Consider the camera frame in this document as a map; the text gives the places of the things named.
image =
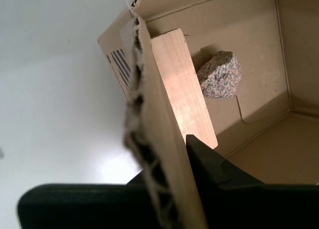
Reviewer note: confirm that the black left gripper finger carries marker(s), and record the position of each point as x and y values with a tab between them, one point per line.
87	206
249	206

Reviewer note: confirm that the speckled beige rock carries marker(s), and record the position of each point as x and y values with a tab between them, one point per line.
220	76

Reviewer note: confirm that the light wooden block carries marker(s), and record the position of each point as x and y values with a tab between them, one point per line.
182	84

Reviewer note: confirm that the brown cardboard box with flaps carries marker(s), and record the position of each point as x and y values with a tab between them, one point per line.
249	52

